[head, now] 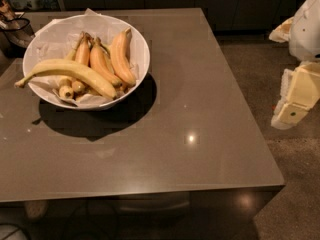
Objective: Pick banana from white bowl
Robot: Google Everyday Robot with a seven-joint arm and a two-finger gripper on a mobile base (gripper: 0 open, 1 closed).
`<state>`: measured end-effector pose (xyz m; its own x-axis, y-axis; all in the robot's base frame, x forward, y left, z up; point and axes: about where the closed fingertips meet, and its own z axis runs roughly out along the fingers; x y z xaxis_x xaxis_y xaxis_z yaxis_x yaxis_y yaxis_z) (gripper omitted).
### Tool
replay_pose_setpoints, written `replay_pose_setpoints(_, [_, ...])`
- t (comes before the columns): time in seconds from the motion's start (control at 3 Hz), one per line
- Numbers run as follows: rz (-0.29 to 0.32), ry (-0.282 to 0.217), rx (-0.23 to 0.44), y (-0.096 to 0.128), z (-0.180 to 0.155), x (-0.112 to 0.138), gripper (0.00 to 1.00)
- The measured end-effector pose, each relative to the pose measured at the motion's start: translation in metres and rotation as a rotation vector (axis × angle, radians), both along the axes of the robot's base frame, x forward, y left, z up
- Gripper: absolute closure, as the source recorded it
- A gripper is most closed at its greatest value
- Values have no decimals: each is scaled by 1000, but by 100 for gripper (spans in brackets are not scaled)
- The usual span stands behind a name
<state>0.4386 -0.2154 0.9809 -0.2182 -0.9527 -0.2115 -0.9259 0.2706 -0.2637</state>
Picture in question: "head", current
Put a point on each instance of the white paper bowl liner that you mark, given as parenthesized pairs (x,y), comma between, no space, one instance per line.
(56,40)

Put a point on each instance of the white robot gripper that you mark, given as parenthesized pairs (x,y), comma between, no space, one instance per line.
(306,32)

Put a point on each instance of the left small orange banana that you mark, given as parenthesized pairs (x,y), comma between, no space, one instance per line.
(83,51)

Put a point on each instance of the large yellow banana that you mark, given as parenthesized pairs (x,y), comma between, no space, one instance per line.
(73,69)

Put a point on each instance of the orange-yellow banana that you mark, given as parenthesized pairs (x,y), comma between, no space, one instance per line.
(119,60)
(98,63)

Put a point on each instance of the black wire basket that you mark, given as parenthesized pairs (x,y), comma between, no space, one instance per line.
(15,36)

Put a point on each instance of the small banana stub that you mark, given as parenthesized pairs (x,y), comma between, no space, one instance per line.
(66,92)
(78,87)

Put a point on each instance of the white ceramic bowl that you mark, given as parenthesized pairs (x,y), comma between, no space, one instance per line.
(138,55)

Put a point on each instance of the right orange-yellow banana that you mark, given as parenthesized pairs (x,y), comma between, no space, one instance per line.
(119,60)

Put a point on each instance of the middle orange-yellow banana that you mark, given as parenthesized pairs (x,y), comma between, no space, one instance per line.
(98,63)

